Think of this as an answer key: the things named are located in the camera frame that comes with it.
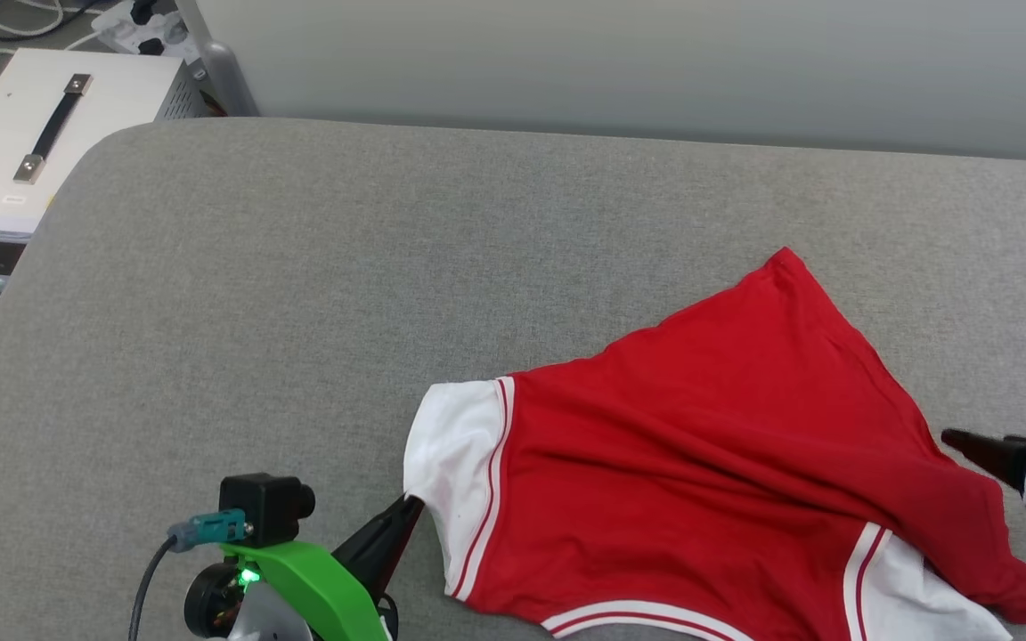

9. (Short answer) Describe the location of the black strap handle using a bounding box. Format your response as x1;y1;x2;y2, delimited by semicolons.
12;74;94;185

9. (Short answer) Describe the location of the teal left camera connector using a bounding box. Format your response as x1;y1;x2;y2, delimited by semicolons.
166;508;252;554

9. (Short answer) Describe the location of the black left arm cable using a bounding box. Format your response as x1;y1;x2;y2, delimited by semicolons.
127;532;181;641

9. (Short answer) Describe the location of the white floor cable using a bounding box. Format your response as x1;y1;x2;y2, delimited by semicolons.
0;0;113;54

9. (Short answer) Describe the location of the white power strip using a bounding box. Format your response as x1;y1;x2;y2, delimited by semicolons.
88;0;204;61

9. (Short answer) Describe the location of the grey metal frame leg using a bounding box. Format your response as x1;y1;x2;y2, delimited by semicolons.
175;0;261;118

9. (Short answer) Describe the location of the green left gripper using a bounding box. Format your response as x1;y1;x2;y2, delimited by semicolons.
183;494;426;641

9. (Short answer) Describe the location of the red and white garment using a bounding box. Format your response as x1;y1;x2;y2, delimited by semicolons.
403;247;1026;641

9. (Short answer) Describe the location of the white equipment box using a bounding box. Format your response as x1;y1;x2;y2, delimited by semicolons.
0;48;208;296

